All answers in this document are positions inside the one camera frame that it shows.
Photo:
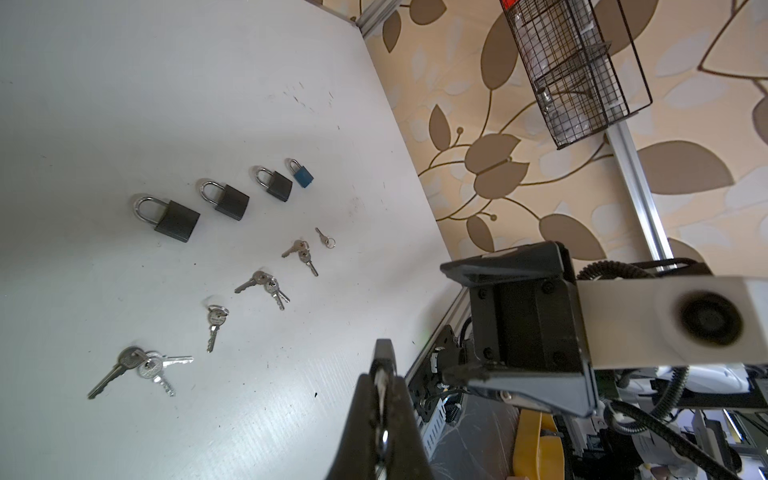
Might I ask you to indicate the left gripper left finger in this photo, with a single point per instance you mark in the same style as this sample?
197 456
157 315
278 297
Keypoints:
357 454

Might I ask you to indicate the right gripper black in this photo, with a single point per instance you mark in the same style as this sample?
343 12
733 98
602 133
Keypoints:
529 339

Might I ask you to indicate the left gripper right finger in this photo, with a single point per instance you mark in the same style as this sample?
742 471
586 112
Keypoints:
403 452

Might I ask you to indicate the large key bunch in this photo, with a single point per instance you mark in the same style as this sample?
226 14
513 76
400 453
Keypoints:
148 365

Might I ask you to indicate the blue padlock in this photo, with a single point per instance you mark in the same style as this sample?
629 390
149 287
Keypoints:
300 173

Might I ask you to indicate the black padlock front keys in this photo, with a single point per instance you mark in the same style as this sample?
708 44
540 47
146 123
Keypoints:
230 202

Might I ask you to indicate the black padlock with keys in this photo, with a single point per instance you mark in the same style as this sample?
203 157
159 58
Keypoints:
383 365

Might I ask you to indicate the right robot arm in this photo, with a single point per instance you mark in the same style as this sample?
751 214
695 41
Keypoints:
622 416

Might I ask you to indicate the small key pair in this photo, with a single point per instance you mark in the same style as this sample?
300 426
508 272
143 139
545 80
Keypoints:
302 250

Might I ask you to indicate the yellow bowl outside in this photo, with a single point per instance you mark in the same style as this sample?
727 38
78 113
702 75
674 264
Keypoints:
538 450

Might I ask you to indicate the red capped item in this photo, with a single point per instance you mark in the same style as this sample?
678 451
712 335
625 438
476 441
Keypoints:
509 3

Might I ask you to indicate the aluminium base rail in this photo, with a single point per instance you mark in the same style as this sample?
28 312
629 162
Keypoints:
424 381

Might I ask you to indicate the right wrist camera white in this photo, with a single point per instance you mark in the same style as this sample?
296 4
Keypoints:
675 321

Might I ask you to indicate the small key with ring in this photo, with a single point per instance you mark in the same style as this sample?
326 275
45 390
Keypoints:
327 241

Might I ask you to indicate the side wire basket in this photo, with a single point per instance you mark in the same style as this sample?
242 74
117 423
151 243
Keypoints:
582 62

